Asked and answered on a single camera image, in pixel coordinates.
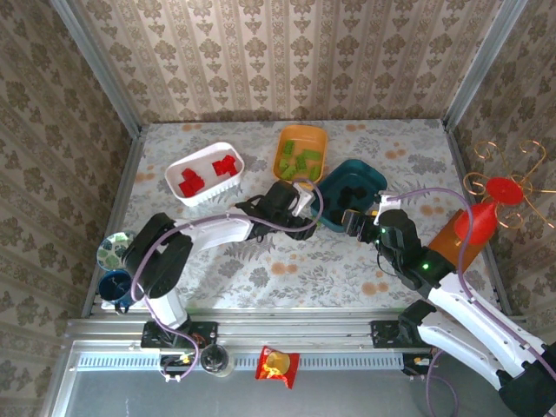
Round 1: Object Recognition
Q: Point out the green patterned bowl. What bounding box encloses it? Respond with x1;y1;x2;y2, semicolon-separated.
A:
96;230;139;273

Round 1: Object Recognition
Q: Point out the grey slotted cable duct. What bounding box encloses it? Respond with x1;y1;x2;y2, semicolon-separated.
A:
73;351;438;371

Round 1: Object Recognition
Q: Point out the dark glass jar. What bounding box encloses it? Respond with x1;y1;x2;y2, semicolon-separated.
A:
200;345;235;378

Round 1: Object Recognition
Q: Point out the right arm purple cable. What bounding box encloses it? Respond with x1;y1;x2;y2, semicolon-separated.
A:
386;187;556;417

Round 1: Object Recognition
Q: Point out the red snack bag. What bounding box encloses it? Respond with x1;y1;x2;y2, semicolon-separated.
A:
255;345;301;390

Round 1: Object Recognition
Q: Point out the orange plastic container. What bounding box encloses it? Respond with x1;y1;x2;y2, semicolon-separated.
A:
272;124;328;186

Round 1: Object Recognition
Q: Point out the small black controller box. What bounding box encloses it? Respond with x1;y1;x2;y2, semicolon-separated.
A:
401;352;435;379
159;352;196;383

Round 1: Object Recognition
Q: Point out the aluminium frame side rail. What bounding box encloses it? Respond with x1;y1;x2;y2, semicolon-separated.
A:
81;128;147;318
441;121;516;316

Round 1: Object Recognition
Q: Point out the red and orange vase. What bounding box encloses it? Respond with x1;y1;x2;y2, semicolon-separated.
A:
427;175;525;273

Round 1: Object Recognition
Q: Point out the teal plastic container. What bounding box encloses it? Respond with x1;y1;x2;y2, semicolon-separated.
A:
310;158;389;232

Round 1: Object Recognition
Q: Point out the aluminium frame cross rail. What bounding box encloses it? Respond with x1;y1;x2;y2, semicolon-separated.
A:
64;314;538;348

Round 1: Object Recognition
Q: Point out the white plastic container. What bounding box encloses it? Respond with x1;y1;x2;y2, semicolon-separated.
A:
163;142;245;209

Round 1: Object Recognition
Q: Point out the aluminium frame post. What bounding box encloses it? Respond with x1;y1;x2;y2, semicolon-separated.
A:
48;0;143;136
441;0;530;131

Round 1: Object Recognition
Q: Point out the blue cup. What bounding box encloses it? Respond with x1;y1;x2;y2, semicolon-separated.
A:
96;268;135;314

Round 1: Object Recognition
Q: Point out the floral tablecloth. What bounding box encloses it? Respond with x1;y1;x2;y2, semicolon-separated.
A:
89;119;500;310

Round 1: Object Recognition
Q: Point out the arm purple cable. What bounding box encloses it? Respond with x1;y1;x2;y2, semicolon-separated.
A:
386;187;556;417
129;178;325;383

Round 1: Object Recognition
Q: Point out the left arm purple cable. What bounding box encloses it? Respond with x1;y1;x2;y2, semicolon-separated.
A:
129;178;325;383

